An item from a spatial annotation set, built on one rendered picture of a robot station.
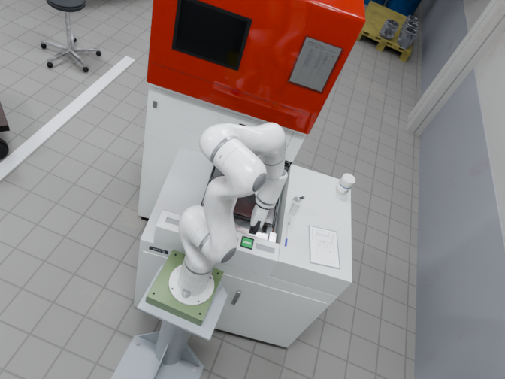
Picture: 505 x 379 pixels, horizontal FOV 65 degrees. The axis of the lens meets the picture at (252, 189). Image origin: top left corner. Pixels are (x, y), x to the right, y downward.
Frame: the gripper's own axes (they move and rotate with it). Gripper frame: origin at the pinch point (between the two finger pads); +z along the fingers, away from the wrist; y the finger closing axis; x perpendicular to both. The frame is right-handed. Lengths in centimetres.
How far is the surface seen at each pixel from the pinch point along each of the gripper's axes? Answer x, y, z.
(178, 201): -35.9, -27.3, 19.4
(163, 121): -56, -59, -4
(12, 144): -171, -115, 85
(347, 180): 44, -46, -9
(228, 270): -3.3, -1.3, 29.6
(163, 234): -36.3, 1.2, 15.8
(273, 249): 12.2, -3.0, 10.6
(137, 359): -34, 8, 109
